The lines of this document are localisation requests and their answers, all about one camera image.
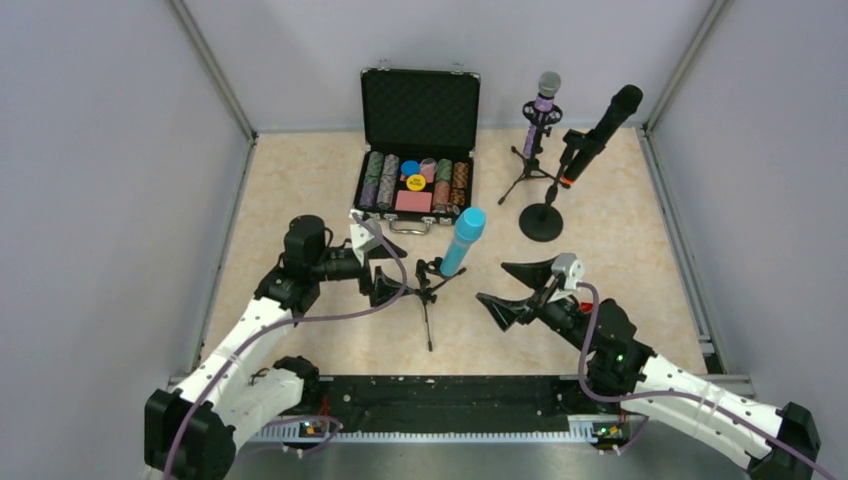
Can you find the purple poker chip stack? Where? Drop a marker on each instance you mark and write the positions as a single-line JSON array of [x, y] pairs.
[[368, 195]]

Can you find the teal microphone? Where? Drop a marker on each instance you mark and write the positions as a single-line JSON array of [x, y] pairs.
[[468, 229]]

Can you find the pink playing card deck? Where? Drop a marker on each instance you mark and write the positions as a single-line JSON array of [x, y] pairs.
[[413, 201]]

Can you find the green poker chip stack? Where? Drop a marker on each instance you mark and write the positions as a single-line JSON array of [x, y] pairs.
[[444, 171]]

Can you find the round base clamp stand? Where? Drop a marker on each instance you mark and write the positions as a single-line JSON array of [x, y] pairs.
[[542, 222]]

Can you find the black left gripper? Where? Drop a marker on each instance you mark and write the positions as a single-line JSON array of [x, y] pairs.
[[366, 278]]

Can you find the blue dealer button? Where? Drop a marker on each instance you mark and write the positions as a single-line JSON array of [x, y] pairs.
[[409, 168]]

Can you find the purple glitter microphone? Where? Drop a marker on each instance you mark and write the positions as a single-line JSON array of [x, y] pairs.
[[542, 113]]

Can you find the black poker chip case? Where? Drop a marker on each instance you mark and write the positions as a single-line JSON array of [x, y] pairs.
[[417, 114]]

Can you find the shock mount tripod stand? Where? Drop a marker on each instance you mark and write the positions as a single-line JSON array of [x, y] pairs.
[[531, 169]]

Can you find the black microphone orange end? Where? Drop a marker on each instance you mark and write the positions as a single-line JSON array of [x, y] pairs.
[[599, 132]]

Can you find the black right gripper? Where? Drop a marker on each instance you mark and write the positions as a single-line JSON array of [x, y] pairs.
[[538, 302]]

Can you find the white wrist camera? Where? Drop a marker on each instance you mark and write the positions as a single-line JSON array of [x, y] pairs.
[[365, 236], [568, 271]]

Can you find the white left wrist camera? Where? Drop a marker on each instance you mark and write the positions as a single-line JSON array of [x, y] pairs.
[[365, 236]]

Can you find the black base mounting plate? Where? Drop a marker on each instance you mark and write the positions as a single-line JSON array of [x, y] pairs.
[[501, 405]]

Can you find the yellow big blind button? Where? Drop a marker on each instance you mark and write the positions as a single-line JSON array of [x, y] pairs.
[[416, 183]]

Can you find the pink poker chip stack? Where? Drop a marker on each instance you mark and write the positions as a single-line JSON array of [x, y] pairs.
[[441, 196]]

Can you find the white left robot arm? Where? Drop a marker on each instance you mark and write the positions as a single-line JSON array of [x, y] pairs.
[[196, 429]]

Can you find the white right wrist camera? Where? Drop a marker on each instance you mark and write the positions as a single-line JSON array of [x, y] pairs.
[[568, 271]]

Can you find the orange black chip stack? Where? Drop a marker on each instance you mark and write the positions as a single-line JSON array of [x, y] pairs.
[[460, 176]]

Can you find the small black tripod stand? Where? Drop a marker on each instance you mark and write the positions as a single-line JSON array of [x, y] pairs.
[[430, 280]]

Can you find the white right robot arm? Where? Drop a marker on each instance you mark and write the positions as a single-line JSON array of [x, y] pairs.
[[766, 441]]

